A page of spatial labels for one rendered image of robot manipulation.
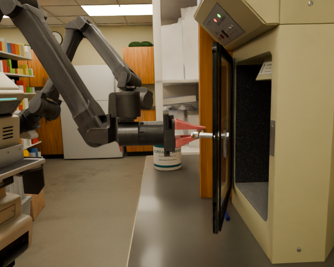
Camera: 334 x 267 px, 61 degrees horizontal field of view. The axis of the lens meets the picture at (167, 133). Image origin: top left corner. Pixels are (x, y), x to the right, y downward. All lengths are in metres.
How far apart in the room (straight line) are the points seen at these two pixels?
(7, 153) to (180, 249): 0.77
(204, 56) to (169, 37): 1.07
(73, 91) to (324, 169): 0.56
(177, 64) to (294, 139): 1.42
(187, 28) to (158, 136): 1.30
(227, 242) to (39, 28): 0.67
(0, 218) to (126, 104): 0.79
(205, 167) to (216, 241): 0.29
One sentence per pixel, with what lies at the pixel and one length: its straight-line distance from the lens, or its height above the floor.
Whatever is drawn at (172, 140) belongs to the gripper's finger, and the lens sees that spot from 0.63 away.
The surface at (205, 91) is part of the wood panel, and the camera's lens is 0.91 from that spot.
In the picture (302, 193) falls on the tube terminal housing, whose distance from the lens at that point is 0.63.
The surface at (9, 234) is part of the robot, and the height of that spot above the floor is 0.78.
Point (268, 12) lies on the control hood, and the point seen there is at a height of 1.43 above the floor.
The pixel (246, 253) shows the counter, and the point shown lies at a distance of 0.69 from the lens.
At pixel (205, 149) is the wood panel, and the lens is 0.93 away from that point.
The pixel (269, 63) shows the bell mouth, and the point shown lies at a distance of 0.69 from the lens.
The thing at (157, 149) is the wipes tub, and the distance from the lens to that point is 1.27.
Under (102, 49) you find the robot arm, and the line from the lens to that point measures 1.14.
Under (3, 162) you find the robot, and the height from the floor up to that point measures 1.05.
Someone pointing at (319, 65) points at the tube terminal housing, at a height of 1.34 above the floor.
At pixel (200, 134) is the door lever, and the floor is 1.20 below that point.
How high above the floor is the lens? 1.30
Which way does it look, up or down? 9 degrees down
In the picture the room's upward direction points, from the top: 2 degrees counter-clockwise
